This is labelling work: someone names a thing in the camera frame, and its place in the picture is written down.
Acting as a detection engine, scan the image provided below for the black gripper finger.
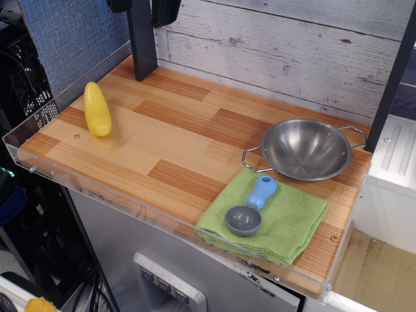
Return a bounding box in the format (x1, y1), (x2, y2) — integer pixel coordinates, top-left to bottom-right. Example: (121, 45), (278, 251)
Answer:
(151, 0), (181, 27)
(107, 0), (131, 13)

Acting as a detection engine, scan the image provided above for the blue grey ice cream scoop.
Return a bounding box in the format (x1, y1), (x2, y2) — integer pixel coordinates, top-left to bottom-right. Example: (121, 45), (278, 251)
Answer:
(224, 175), (278, 237)

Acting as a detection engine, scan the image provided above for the yellow object bottom left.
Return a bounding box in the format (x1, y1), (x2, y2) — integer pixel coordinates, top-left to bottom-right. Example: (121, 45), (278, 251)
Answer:
(24, 297), (58, 312)

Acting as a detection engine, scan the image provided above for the dark grey left post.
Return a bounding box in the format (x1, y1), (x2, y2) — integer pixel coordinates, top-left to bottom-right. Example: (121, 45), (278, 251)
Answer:
(127, 0), (158, 81)

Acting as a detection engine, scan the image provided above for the dark grey right post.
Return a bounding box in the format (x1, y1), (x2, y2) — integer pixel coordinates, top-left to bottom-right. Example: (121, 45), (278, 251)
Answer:
(364, 1), (415, 153)

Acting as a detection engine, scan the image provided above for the silver dispenser panel with buttons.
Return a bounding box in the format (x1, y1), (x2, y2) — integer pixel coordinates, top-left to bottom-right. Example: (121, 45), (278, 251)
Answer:
(133, 252), (207, 311)

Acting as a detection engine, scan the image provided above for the clear acrylic table guard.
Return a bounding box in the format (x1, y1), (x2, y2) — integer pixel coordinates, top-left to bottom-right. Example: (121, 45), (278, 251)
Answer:
(5, 58), (371, 311)

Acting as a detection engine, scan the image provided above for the dark grey post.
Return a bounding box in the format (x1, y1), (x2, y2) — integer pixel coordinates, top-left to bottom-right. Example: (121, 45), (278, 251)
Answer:
(127, 0), (158, 81)
(364, 1), (415, 153)

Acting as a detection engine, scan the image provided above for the black plastic crate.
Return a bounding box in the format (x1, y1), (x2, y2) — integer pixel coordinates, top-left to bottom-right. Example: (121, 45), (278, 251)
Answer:
(1, 33), (59, 125)

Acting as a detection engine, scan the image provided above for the green folded cloth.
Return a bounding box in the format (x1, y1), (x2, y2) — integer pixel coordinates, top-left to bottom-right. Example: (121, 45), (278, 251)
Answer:
(196, 169), (328, 265)

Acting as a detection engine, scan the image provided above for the yellow plastic corn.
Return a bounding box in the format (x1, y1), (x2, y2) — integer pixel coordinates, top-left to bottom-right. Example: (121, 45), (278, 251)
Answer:
(84, 82), (112, 137)

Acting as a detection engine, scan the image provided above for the silver metal bowl with handles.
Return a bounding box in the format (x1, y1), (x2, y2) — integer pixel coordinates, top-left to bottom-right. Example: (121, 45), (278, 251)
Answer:
(242, 118), (367, 181)

